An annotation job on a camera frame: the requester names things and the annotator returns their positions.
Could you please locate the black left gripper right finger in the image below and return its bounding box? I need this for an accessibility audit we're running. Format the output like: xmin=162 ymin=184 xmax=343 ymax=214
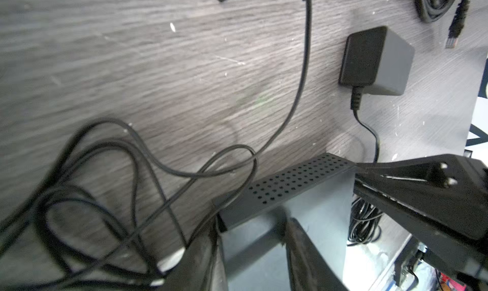
xmin=285 ymin=217 xmax=347 ymax=290

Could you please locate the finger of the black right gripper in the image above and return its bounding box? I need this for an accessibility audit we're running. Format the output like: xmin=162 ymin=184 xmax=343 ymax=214
xmin=355 ymin=182 xmax=487 ymax=280
xmin=354 ymin=154 xmax=487 ymax=200

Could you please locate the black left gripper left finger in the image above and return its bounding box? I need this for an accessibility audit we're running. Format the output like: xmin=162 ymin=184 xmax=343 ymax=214
xmin=160 ymin=219 xmax=219 ymax=290

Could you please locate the black rectangular box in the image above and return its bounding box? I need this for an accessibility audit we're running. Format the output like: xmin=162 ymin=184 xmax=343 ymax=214
xmin=217 ymin=153 xmax=357 ymax=290

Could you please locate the black power adapter with cable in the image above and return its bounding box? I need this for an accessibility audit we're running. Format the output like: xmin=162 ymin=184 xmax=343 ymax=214
xmin=0 ymin=0 xmax=315 ymax=291

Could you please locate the black ethernet cable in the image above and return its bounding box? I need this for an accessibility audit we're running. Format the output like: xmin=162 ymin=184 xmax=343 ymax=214
xmin=413 ymin=0 xmax=474 ymax=50

